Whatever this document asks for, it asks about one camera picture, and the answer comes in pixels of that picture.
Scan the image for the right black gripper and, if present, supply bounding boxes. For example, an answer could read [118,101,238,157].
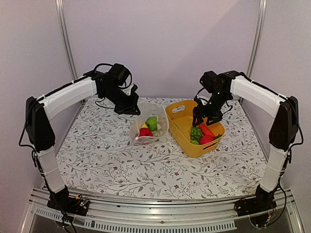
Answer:
[192,90,230,127]

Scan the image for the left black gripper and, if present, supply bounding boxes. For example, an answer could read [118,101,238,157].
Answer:
[102,85,141,116]

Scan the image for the orange toy carrot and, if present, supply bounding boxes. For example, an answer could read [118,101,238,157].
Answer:
[199,123,214,137]

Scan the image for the red toy apple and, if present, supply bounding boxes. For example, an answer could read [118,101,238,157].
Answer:
[200,135,214,145]

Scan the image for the green toy grapes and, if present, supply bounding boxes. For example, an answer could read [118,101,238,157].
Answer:
[190,126,203,142]

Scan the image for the clear zip top bag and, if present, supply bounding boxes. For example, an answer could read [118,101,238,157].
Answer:
[129,102,169,144]

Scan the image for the green toy lime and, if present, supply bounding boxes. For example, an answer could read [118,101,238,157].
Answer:
[145,116,157,132]

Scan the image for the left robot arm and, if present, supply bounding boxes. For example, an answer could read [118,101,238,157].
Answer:
[22,64,140,216]

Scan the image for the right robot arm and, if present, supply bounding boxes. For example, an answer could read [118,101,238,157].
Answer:
[192,70,304,228]

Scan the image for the yellow plastic basket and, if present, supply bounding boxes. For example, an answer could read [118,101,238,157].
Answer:
[165,100,225,158]

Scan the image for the floral tablecloth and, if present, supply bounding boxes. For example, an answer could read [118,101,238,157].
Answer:
[56,98,266,199]

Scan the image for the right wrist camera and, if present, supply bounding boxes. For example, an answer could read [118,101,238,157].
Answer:
[194,95,208,106]

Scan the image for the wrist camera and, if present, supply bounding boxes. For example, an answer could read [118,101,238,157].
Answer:
[124,83,138,96]
[194,95,208,106]

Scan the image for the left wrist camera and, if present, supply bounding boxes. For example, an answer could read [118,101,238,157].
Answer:
[124,83,138,96]

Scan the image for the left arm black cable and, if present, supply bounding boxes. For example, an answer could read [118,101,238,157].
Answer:
[93,63,133,90]

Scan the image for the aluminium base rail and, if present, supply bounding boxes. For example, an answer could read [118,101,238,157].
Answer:
[21,188,306,233]

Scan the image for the right aluminium frame post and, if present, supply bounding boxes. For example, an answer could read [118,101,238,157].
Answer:
[246,0,267,78]

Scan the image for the aluminium frame post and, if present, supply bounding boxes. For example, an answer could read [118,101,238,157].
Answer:
[246,0,267,78]
[55,0,78,80]

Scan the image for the left aluminium frame post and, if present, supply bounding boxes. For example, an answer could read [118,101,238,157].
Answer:
[55,0,78,80]

